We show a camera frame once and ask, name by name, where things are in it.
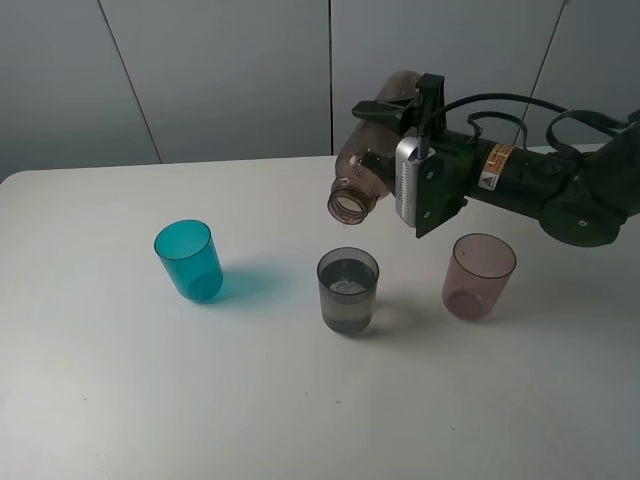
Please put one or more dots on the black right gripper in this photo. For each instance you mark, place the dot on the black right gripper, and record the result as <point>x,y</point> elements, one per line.
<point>426,112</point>

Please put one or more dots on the brown transparent water bottle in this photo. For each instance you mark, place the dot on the brown transparent water bottle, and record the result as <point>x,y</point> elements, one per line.
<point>365,167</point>

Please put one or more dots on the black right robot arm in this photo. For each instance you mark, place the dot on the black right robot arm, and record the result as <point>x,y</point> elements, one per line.
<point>578,198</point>

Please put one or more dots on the pink transparent plastic cup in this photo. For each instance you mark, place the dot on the pink transparent plastic cup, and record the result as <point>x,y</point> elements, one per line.
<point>479,269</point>

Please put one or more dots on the grey transparent plastic cup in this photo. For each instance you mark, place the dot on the grey transparent plastic cup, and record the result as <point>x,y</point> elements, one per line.
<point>347,280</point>

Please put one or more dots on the teal transparent plastic cup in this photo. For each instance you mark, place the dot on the teal transparent plastic cup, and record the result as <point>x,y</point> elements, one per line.
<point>188,254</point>

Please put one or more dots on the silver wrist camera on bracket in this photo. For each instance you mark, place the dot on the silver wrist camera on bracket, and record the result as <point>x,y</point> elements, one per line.
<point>429,186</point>

